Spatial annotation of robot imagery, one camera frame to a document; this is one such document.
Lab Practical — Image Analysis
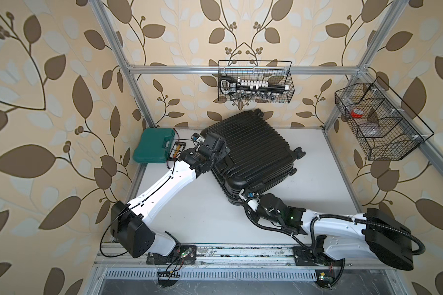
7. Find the black hard-shell suitcase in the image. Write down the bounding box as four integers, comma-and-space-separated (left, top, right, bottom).
201, 109, 306, 206

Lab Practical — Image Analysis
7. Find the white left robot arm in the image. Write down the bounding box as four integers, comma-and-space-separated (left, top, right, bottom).
108, 132, 230, 258

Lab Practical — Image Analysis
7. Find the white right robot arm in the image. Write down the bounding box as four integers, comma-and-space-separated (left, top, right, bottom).
246, 194, 426, 271

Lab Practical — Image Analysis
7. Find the small black screwdriver bit box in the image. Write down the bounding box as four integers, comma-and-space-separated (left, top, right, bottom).
167, 141, 187, 162

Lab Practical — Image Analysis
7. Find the green plastic tool case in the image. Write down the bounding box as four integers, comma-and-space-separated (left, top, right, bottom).
132, 128, 175, 164

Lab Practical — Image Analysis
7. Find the socket set in basket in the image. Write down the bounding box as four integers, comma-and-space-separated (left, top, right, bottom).
218, 76, 295, 103

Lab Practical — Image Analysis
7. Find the red item in basket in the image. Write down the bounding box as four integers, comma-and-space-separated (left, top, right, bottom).
350, 108, 365, 119

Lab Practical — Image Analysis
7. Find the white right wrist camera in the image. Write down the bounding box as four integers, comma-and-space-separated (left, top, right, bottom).
241, 191, 259, 212

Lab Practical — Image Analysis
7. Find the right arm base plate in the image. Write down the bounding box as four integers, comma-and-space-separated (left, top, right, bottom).
292, 247, 343, 267

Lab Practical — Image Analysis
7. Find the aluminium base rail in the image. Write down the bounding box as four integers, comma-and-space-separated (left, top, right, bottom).
92, 243, 396, 283

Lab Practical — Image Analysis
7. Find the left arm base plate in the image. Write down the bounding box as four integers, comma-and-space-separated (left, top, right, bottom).
146, 245, 198, 266

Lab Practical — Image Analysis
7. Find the black wire basket back wall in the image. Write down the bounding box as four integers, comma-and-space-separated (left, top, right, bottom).
217, 59, 295, 104

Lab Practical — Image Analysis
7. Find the black wire basket wall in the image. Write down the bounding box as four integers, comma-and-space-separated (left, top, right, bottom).
335, 76, 434, 161
217, 59, 295, 104

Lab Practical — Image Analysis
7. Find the black wire basket right wall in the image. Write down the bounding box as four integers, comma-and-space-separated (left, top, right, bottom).
335, 76, 434, 161

